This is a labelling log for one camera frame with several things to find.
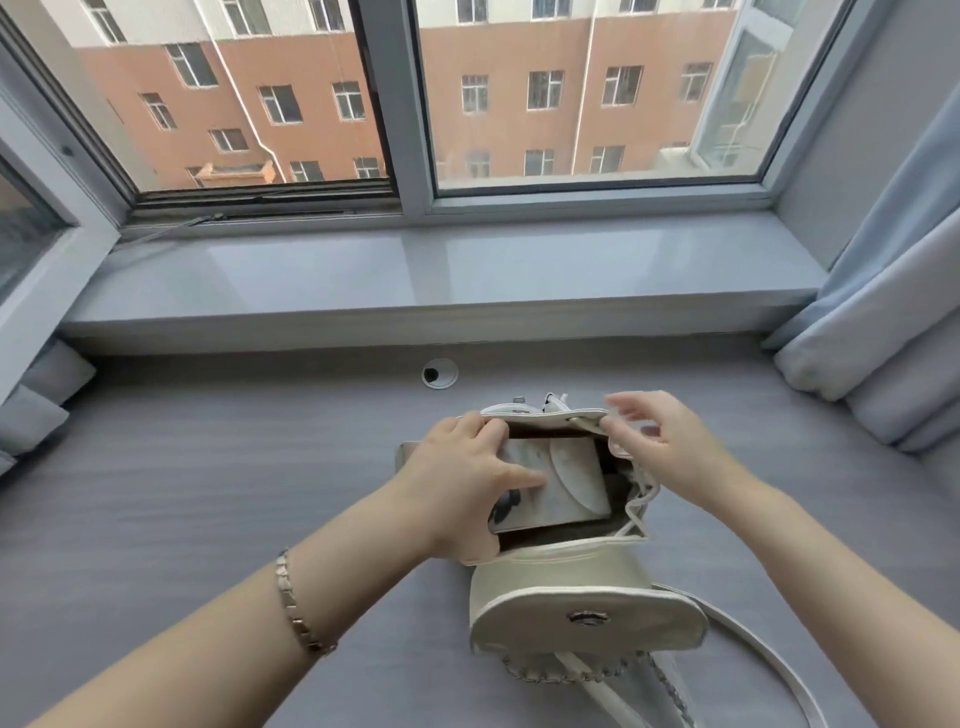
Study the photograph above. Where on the person's right thumb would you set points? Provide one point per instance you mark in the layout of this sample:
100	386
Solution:
622	436

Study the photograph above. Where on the phone with patterned case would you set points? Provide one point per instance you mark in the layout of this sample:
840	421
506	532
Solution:
559	487

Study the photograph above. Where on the brick apartment building outside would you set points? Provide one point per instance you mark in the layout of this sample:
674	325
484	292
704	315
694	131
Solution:
525	90

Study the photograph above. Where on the grey sliding window frame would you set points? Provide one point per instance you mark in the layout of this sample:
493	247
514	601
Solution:
409	112

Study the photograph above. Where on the person's left thumb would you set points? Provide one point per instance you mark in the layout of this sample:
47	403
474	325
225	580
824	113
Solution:
517	477

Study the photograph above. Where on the open window sash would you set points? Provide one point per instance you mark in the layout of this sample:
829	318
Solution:
45	247

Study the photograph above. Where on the person's left forearm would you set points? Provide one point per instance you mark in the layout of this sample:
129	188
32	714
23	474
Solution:
247	622

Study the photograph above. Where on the grey window sill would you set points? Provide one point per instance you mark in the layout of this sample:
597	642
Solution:
450	270

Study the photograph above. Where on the person's left hand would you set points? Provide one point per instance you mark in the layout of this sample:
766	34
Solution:
450	487

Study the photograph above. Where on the person's right hand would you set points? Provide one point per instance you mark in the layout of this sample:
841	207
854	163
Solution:
686	446

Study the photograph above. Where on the person's right forearm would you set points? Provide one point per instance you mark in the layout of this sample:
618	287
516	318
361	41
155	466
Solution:
832	570

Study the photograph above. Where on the cream leather handbag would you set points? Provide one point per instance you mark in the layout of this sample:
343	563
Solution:
577	592

